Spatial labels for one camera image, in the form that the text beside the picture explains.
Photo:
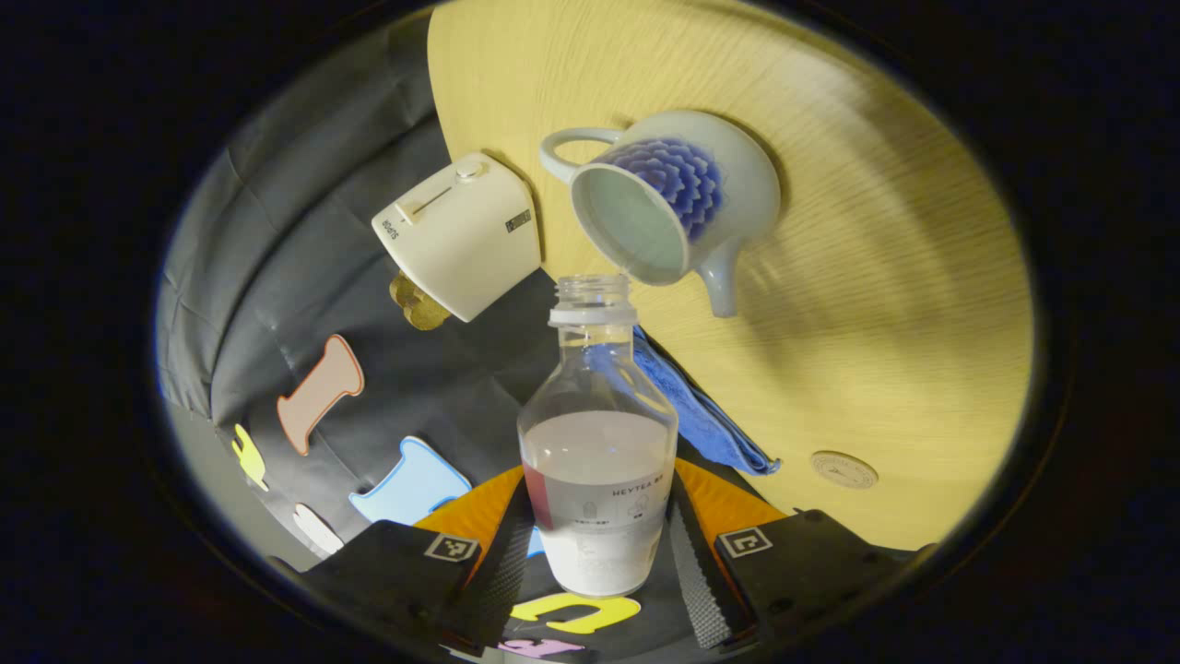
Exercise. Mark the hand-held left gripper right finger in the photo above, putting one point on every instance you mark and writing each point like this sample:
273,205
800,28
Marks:
696,590

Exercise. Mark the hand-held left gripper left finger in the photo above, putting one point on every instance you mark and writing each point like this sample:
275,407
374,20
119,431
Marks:
502,581

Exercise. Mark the clear plastic water bottle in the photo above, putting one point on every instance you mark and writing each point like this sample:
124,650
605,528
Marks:
597,498

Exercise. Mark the round wooden coaster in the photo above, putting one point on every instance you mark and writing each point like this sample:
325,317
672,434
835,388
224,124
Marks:
843,470

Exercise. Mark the white blue-patterned teacup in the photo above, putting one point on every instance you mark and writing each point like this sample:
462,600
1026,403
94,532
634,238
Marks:
728,184

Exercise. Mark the blue folded towel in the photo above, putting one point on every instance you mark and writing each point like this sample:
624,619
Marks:
710,415

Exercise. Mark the brown bread slice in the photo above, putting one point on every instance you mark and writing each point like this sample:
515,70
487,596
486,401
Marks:
429,316
403,290

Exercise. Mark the white toaster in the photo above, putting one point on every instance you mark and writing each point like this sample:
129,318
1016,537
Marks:
461,240

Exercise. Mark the black backdrop cloth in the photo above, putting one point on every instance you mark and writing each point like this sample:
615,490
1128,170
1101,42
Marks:
277,277

